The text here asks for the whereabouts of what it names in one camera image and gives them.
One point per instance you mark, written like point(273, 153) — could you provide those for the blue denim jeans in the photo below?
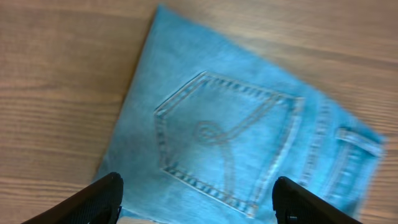
point(207, 127)

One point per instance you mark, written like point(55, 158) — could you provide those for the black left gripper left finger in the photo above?
point(98, 203)

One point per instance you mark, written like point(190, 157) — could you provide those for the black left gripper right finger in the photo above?
point(294, 204)

